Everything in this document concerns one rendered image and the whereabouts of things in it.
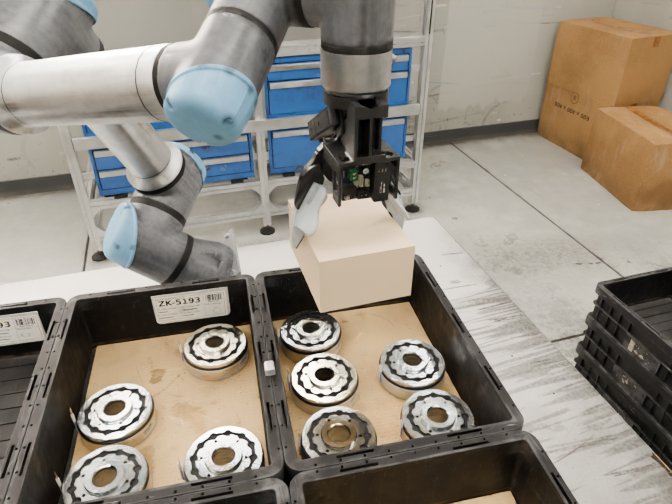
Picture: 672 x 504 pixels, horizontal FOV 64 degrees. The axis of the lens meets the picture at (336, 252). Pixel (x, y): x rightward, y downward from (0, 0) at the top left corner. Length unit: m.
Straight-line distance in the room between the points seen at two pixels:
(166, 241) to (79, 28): 0.42
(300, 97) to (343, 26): 2.08
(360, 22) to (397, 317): 0.59
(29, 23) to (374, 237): 0.52
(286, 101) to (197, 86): 2.13
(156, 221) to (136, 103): 0.54
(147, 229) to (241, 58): 0.62
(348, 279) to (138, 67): 0.32
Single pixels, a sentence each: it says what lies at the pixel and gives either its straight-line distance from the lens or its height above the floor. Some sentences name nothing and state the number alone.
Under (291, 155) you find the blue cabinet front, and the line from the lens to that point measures 2.72.
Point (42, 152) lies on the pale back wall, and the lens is 3.60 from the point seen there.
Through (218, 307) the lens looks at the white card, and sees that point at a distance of 0.96.
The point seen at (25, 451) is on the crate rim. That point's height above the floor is 0.93.
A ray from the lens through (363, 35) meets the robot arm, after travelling 0.56.
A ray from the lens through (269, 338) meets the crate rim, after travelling 0.81.
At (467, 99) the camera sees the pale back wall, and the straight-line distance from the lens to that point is 4.02.
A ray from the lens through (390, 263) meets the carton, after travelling 0.66.
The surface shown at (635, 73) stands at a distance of 3.88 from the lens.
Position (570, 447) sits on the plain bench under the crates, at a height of 0.70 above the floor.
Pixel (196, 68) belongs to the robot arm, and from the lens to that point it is 0.51.
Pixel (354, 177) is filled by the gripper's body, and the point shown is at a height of 1.21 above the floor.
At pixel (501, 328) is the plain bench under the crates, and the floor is 0.70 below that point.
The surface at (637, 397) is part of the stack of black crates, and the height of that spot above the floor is 0.39.
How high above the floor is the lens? 1.47
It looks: 33 degrees down
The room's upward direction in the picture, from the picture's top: straight up
